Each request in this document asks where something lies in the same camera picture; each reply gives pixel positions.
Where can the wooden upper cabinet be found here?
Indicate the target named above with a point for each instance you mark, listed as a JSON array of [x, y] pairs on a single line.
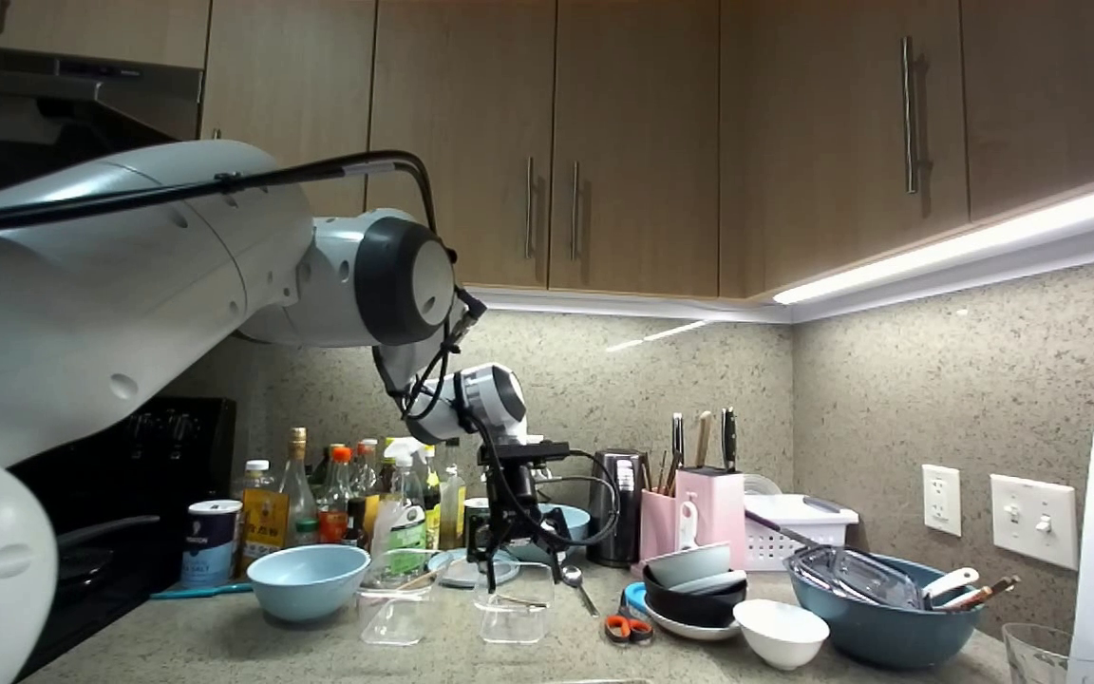
[[474, 127], [1055, 91]]

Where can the orange cap red sauce bottle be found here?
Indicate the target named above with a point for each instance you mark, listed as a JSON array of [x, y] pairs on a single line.
[[341, 496]]

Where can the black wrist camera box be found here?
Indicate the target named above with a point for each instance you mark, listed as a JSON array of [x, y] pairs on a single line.
[[532, 452]]

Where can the orange cap glass bottle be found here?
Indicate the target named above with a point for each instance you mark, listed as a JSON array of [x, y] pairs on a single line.
[[365, 481]]

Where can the clear drinking glass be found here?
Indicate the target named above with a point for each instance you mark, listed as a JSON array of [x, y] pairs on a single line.
[[1036, 654]]

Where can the metal whisk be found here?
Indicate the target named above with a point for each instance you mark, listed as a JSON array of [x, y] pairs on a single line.
[[857, 574]]

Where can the small blue lid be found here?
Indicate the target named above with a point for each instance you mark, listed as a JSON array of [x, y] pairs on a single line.
[[631, 596]]

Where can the under cabinet light strip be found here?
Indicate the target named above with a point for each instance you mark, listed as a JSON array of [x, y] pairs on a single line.
[[967, 249]]

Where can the light blue ceramic bowl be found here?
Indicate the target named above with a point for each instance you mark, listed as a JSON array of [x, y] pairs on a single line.
[[567, 521], [304, 586]]

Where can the light blue plate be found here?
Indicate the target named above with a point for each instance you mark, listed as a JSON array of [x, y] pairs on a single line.
[[453, 573]]

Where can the white bowl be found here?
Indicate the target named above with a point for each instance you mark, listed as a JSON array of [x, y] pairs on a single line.
[[782, 629]]

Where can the grey range hood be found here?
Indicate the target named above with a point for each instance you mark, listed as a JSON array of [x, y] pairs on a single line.
[[93, 97]]

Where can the pink utensil holder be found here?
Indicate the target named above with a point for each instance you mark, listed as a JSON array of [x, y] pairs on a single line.
[[659, 530]]

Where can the black stove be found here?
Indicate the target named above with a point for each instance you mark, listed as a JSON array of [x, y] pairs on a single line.
[[131, 509]]

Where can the pink knife block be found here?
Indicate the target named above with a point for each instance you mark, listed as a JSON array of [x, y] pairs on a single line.
[[712, 515]]

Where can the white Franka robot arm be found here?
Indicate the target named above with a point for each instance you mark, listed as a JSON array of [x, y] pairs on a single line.
[[65, 307]]

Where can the black bowl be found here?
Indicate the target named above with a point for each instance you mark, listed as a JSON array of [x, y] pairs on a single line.
[[697, 602]]

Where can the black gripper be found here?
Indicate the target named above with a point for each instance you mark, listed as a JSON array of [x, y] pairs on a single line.
[[513, 487]]

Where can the clear glass container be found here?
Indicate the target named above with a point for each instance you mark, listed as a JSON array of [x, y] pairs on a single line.
[[513, 616], [396, 616]]

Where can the clear bottle gold cap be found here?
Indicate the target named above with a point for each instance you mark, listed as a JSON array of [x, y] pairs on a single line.
[[298, 487]]

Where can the dark blue mixing bowl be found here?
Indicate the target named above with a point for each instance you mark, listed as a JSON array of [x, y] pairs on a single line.
[[884, 633]]

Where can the grey blue bowl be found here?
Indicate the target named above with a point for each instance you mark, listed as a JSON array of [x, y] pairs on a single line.
[[684, 564]]

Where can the white narrow wall plate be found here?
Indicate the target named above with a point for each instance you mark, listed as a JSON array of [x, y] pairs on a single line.
[[939, 501]]

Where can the white wide switch plate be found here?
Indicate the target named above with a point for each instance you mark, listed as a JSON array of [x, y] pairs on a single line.
[[1036, 517]]

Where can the flat blue mat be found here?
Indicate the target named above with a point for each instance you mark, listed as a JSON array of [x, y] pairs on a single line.
[[199, 591]]

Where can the clear spray bottle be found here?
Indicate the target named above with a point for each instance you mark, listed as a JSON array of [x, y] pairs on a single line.
[[399, 526]]

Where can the blue white round canister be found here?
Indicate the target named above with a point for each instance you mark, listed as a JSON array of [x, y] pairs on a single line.
[[209, 542]]

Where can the white plastic basket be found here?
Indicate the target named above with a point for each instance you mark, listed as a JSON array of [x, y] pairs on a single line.
[[801, 526]]

